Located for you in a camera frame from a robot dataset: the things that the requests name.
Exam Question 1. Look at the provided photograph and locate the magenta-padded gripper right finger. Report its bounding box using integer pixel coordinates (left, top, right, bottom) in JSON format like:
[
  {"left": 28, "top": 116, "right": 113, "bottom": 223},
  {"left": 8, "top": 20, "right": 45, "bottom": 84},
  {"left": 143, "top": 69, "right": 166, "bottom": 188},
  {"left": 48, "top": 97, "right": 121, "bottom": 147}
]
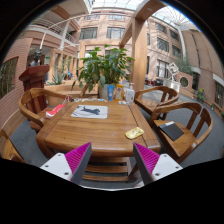
[{"left": 132, "top": 142, "right": 184, "bottom": 186}]

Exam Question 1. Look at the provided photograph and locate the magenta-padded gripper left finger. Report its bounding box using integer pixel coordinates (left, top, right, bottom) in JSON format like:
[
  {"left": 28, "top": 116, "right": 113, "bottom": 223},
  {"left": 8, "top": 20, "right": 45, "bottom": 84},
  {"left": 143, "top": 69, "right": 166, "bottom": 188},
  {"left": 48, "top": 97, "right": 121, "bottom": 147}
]
[{"left": 39, "top": 142, "right": 93, "bottom": 185}]

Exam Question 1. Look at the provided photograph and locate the yellow computer mouse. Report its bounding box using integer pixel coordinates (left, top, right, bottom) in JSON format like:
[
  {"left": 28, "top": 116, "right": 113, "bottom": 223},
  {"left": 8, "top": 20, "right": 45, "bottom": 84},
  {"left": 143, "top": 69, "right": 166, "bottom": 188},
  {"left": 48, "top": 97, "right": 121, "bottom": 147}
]
[{"left": 125, "top": 126, "right": 145, "bottom": 140}]

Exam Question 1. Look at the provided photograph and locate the grey cat-print mouse pad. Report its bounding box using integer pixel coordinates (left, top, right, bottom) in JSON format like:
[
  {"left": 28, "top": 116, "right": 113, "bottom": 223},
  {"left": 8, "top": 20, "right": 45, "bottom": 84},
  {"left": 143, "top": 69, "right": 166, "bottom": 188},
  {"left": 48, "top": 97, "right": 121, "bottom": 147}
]
[{"left": 70, "top": 104, "right": 109, "bottom": 120}]

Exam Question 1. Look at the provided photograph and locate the black notebook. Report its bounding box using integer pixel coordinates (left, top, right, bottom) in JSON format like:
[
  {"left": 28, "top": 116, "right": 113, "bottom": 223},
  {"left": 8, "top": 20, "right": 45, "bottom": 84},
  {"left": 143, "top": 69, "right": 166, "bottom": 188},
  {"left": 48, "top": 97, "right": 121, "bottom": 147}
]
[{"left": 157, "top": 121, "right": 185, "bottom": 142}]

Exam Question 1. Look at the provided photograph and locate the wooden armchair with black notebook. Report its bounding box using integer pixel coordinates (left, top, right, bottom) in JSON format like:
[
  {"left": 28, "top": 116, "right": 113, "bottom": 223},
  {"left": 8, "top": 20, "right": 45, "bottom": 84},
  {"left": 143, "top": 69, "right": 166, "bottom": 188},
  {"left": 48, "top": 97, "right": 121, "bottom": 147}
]
[{"left": 148, "top": 101, "right": 214, "bottom": 164}]

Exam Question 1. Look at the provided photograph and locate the red and white bag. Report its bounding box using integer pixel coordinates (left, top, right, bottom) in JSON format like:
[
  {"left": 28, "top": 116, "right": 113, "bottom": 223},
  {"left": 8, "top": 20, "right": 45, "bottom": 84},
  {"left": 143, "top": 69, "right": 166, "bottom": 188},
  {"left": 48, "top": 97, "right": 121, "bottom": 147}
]
[{"left": 45, "top": 103, "right": 67, "bottom": 118}]

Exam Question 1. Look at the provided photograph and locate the empty wooden armchair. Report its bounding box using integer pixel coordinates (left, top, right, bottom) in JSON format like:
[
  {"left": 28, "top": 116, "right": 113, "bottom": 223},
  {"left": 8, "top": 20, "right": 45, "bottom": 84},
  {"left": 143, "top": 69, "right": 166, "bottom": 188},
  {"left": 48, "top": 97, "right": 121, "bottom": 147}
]
[{"left": 134, "top": 85, "right": 180, "bottom": 118}]

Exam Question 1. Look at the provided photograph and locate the white pump bottle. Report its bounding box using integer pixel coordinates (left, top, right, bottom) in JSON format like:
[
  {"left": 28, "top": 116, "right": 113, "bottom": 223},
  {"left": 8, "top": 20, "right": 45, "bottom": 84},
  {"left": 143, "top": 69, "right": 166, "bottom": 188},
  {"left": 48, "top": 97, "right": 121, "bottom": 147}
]
[{"left": 125, "top": 82, "right": 136, "bottom": 104}]

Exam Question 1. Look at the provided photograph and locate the wooden chair behind plant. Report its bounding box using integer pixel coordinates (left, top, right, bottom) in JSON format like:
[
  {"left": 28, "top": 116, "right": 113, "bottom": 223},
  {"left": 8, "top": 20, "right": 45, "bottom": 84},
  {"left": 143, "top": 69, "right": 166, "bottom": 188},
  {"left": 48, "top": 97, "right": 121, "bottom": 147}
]
[{"left": 79, "top": 81, "right": 100, "bottom": 98}]

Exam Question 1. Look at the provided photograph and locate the wooden chair backrest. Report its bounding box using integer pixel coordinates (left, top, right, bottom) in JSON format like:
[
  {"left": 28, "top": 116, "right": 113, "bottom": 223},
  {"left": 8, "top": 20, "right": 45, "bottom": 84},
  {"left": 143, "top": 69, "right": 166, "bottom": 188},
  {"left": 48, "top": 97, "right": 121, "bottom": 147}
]
[{"left": 0, "top": 129, "right": 26, "bottom": 164}]

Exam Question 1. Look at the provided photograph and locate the wooden armchair with red bag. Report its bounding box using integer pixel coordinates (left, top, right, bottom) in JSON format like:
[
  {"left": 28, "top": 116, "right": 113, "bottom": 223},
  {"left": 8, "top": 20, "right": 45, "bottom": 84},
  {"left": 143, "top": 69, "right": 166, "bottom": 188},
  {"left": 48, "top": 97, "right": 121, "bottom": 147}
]
[{"left": 17, "top": 87, "right": 73, "bottom": 133}]

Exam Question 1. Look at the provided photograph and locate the yellow liquid bottle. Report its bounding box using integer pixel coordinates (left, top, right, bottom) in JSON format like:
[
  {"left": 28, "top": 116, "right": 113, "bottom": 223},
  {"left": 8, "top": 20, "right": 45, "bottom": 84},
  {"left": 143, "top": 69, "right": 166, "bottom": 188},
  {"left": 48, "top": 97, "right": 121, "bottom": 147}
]
[{"left": 114, "top": 83, "right": 125, "bottom": 102}]

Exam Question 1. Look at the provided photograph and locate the blue squeeze tube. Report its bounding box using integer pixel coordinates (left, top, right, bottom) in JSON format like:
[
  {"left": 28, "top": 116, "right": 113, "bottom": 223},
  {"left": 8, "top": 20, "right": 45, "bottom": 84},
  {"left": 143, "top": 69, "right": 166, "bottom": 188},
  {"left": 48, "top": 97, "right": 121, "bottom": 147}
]
[{"left": 106, "top": 84, "right": 116, "bottom": 102}]

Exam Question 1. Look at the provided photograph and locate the yellow flowering plant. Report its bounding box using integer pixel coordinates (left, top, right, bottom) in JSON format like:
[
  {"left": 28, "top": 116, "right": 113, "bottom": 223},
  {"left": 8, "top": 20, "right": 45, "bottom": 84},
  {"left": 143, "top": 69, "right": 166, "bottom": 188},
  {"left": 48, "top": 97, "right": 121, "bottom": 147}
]
[{"left": 196, "top": 88, "right": 206, "bottom": 103}]

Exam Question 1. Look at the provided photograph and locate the white abstract sculpture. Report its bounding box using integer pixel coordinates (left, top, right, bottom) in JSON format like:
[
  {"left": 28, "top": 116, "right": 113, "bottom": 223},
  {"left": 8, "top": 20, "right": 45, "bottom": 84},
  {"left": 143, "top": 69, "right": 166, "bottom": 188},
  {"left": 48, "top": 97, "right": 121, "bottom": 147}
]
[{"left": 163, "top": 62, "right": 182, "bottom": 93}]

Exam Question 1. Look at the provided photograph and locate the dark red wooden podium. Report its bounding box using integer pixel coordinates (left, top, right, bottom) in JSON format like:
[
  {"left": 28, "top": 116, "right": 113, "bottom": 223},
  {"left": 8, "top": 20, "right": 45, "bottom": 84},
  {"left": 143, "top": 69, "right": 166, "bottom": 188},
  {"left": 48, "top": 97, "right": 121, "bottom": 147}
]
[{"left": 18, "top": 64, "right": 50, "bottom": 93}]

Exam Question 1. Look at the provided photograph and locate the large green potted plant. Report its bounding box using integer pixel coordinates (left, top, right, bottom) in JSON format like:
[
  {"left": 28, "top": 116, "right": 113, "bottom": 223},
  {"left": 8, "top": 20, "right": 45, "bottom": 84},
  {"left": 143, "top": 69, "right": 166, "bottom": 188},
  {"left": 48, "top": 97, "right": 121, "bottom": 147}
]
[{"left": 70, "top": 44, "right": 136, "bottom": 100}]

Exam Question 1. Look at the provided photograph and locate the dark bust statue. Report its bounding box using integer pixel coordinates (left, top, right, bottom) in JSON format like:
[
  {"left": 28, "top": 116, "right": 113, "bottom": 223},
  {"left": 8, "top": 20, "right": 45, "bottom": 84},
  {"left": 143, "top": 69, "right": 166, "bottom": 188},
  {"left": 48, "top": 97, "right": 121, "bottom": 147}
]
[{"left": 29, "top": 49, "right": 44, "bottom": 68}]

